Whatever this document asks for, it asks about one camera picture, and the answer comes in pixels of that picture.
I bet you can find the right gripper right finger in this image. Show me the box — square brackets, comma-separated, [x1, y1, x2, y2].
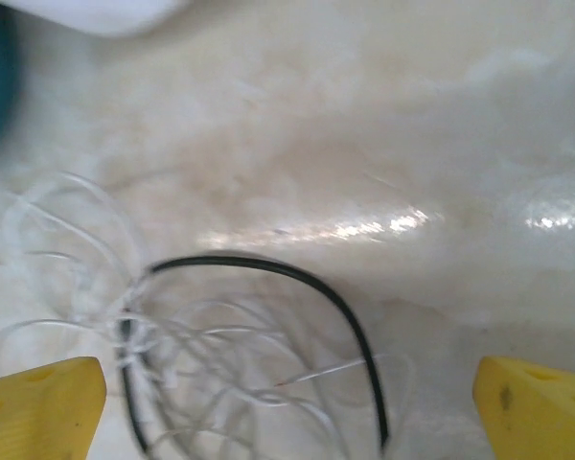
[473, 355, 575, 460]

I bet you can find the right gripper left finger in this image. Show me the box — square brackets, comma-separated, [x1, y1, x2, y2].
[0, 356, 107, 460]

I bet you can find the thin white cable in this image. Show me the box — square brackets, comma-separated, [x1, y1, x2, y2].
[114, 296, 399, 460]
[0, 172, 183, 384]

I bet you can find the thin black cable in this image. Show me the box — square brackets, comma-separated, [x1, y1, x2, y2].
[119, 256, 392, 454]

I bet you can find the white plastic container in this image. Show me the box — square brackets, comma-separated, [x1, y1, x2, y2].
[18, 0, 193, 37]

